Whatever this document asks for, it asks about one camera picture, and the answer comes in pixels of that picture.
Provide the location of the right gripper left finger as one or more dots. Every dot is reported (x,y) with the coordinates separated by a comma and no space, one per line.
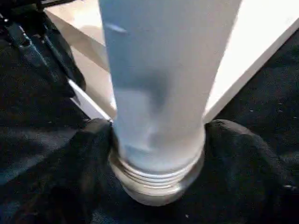
(77,182)

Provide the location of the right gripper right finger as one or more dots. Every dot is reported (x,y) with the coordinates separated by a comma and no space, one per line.
(252,182)

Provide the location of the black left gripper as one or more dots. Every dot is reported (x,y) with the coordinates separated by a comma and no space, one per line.
(23,11)

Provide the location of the white plastic table leg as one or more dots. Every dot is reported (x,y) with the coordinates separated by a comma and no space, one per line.
(163,58)

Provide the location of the white plastic table top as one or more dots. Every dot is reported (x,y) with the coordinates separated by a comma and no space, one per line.
(257,35)

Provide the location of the black work mat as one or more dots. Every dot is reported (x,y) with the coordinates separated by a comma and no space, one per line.
(35,144)

